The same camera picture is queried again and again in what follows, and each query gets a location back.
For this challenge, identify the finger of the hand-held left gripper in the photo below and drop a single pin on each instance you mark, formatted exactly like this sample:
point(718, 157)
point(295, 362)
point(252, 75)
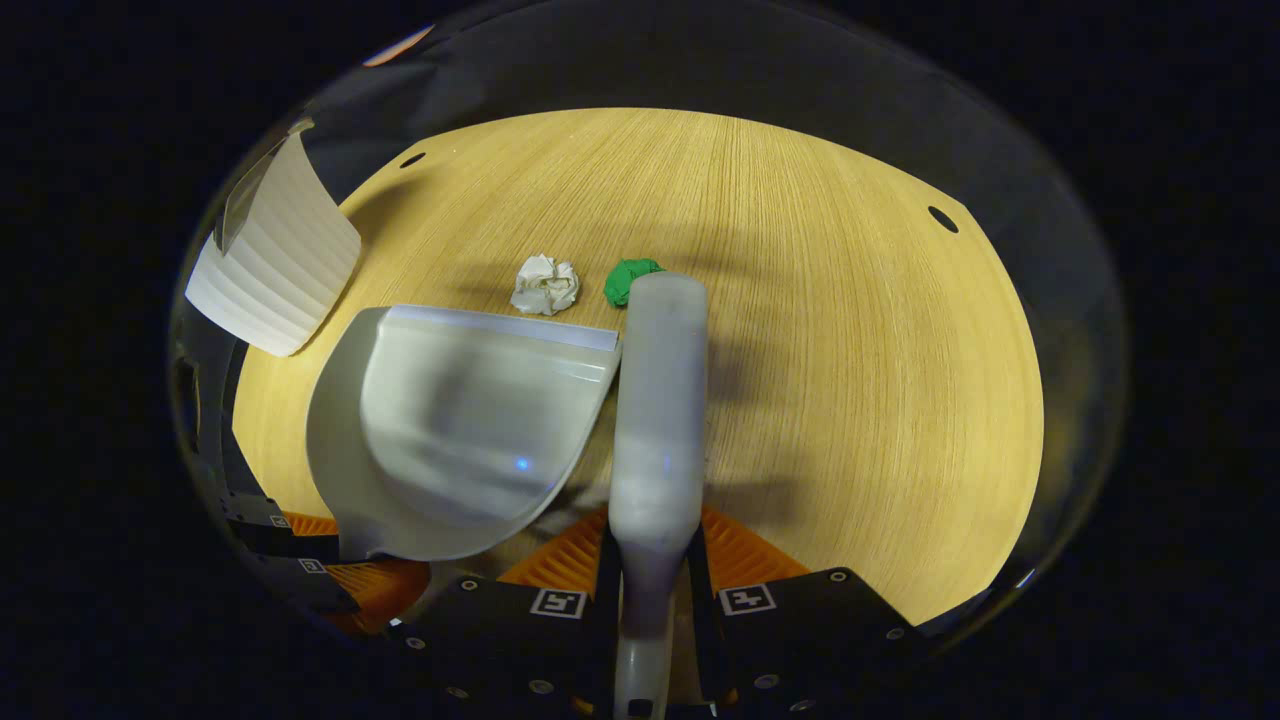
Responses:
point(270, 520)
point(370, 595)

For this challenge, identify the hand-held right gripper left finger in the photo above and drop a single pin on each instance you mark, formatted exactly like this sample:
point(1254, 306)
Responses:
point(480, 630)

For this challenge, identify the white dustpan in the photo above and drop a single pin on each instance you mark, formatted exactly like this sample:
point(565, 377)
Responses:
point(450, 430)

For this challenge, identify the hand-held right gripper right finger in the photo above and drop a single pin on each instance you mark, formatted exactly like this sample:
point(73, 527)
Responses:
point(820, 630)

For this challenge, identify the small white broom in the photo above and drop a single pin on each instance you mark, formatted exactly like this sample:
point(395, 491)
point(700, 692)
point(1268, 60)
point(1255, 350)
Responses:
point(658, 410)

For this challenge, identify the white ribbed garbage bin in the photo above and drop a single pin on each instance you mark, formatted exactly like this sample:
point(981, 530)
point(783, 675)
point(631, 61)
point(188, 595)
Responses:
point(275, 265)

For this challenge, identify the green paper ball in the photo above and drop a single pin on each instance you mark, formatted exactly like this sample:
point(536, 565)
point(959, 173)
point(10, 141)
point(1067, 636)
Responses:
point(628, 280)

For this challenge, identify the white paper ball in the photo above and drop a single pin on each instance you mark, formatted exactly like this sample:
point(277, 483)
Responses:
point(545, 285)

